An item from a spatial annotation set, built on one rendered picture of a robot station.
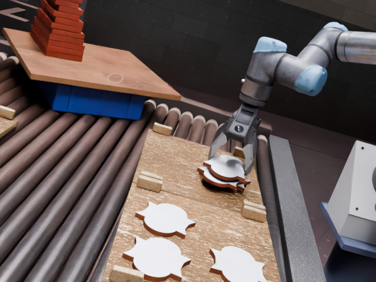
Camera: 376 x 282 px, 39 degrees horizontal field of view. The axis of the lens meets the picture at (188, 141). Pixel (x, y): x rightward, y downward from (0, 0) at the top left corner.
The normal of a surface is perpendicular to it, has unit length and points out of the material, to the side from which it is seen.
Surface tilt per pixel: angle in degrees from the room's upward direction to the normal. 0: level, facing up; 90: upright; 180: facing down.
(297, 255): 0
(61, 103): 90
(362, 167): 46
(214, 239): 0
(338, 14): 90
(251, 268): 0
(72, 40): 90
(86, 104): 90
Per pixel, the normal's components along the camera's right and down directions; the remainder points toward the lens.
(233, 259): 0.29, -0.90
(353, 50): -0.73, 0.30
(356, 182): 0.19, -0.38
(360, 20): 0.00, 0.35
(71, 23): 0.43, 0.43
